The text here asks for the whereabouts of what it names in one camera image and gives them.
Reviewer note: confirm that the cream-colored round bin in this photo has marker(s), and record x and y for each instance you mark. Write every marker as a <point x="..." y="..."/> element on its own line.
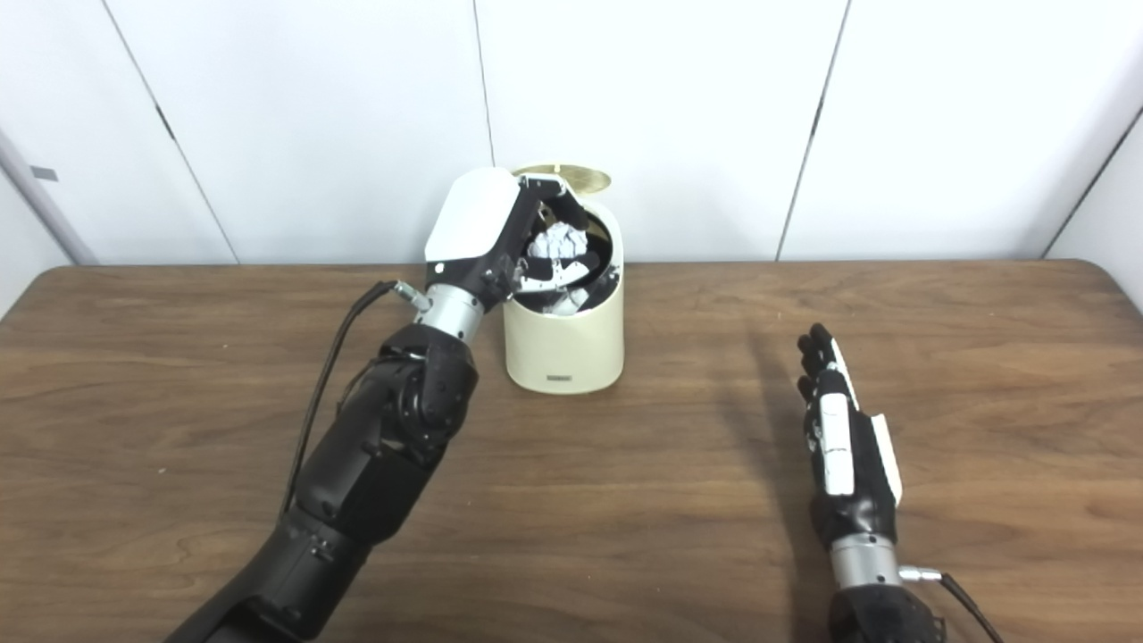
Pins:
<point x="563" y="348"/>

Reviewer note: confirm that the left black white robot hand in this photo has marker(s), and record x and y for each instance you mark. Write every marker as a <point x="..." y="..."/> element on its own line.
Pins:
<point x="473" y="219"/>

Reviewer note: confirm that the cream round bin lid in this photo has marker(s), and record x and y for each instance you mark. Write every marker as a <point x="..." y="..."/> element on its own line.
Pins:
<point x="585" y="177"/>

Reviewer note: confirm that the black bin liner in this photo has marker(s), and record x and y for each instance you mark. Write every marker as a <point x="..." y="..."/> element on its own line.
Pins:
<point x="603" y="268"/>

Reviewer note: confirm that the white paper ball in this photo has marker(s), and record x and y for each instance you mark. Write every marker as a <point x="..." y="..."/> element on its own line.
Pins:
<point x="558" y="241"/>

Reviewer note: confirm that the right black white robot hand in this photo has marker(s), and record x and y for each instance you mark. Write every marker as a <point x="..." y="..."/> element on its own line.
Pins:
<point x="839" y="446"/>

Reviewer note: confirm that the grey wall post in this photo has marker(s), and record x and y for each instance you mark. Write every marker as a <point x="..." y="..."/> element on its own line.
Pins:
<point x="45" y="205"/>

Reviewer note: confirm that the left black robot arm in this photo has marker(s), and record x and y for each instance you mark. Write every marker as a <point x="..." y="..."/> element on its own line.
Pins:
<point x="375" y="446"/>

